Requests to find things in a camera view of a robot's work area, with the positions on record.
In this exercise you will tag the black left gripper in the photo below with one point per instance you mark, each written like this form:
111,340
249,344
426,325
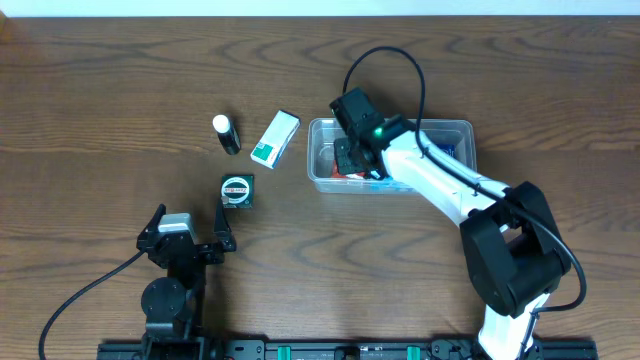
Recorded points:
213,255

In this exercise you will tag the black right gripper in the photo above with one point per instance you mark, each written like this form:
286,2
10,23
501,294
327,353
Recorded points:
347,156

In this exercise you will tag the red Panadol ActiFast box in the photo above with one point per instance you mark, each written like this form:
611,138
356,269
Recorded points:
343,169

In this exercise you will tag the blue KoolFever box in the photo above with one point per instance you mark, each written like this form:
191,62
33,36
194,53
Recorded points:
390,186

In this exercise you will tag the dark bottle white cap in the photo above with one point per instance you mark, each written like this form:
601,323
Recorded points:
227,134

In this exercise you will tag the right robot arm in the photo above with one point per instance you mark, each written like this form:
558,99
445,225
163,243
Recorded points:
514,253

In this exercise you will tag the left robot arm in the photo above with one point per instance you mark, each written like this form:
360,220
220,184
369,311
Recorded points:
173,304

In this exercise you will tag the clear plastic container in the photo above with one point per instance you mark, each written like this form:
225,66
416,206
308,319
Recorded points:
403,159

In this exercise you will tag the green Zam-Buk box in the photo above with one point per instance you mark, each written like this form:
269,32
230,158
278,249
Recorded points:
237,191

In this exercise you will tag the white green Panadol box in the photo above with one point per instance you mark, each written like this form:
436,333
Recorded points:
275,139

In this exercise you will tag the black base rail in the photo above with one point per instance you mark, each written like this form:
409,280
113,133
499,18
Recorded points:
444,349

